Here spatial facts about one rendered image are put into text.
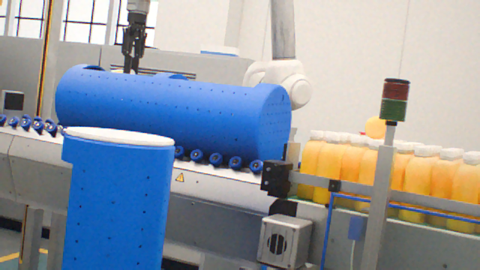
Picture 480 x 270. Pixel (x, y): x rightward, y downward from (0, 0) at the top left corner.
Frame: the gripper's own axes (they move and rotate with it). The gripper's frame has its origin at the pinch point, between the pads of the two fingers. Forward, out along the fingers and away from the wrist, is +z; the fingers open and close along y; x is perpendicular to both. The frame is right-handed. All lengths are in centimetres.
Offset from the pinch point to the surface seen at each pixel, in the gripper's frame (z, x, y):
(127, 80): 6.0, 6.9, 10.1
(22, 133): 32, -43, 11
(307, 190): 32, 82, 15
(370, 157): 20, 100, 19
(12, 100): 19, -62, 1
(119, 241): 46, 55, 66
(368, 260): 44, 107, 37
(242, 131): 18, 57, 13
